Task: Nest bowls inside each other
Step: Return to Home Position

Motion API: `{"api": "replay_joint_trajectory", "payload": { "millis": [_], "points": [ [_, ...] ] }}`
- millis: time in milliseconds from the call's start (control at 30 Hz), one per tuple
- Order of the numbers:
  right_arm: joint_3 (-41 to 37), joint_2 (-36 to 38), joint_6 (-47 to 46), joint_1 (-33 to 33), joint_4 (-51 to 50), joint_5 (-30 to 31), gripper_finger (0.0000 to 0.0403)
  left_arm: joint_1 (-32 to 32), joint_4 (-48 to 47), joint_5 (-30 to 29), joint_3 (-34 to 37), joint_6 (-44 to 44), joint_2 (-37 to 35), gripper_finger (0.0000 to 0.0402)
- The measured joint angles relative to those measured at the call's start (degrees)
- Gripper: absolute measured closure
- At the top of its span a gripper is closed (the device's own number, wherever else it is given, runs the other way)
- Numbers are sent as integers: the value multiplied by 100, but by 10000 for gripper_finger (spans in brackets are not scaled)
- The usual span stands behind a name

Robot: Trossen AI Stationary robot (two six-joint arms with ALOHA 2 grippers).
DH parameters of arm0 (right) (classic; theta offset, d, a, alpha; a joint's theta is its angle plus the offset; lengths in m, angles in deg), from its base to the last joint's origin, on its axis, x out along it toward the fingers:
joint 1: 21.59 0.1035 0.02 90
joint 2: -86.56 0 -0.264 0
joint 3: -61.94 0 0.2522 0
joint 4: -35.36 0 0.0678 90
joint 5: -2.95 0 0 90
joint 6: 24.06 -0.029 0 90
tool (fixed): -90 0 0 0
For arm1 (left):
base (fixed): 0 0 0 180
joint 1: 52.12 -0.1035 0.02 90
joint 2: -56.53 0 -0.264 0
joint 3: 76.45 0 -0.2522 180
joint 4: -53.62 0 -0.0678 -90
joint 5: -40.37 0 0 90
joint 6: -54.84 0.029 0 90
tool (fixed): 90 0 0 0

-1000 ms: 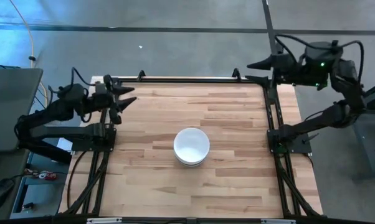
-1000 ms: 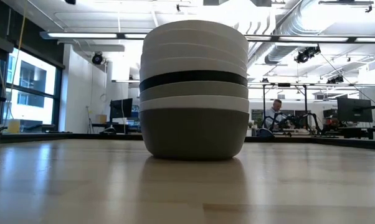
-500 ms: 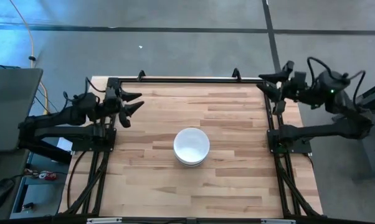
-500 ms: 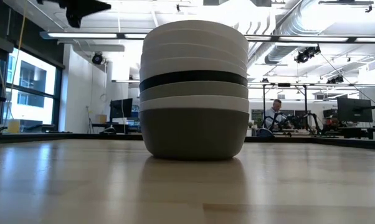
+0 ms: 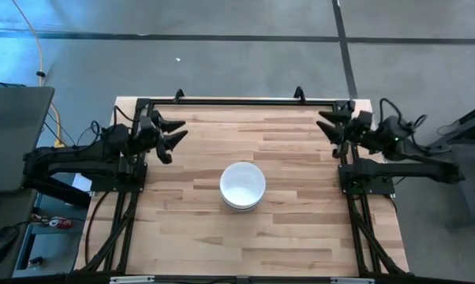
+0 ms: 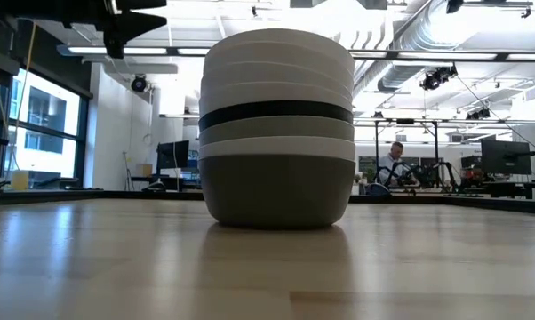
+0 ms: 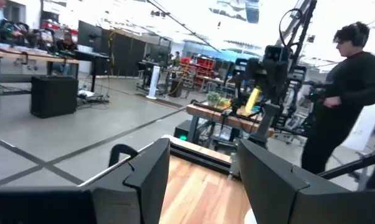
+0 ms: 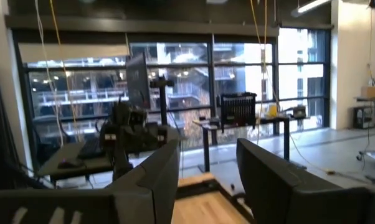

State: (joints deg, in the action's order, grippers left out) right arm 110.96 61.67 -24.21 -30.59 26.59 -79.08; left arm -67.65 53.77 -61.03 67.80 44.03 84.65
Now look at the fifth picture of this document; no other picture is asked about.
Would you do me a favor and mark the silver metal bracket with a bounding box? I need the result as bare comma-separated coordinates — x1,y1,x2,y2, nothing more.
110,275,155,284
331,277,376,284

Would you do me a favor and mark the red white small device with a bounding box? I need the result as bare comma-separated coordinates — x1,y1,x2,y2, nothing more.
47,215,73,230

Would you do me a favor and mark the black computer mouse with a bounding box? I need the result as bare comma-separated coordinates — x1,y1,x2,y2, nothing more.
0,225,21,267

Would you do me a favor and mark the black metal table frame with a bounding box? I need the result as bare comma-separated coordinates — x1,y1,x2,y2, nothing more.
73,96,410,284

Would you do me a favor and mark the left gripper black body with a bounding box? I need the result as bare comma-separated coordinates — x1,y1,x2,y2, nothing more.
137,110,174,165

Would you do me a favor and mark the grey laptop lid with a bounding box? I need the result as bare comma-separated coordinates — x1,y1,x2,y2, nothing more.
0,85,56,194

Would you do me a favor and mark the white bowl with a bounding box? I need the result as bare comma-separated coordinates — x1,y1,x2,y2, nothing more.
219,161,267,209
221,195,264,213

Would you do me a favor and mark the yellow cable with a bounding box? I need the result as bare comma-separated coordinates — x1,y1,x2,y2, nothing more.
10,0,67,148

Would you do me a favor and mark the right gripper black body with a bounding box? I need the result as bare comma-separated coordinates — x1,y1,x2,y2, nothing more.
331,110,375,159

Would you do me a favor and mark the dark grey desk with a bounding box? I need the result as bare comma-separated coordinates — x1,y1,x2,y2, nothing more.
0,189,39,279

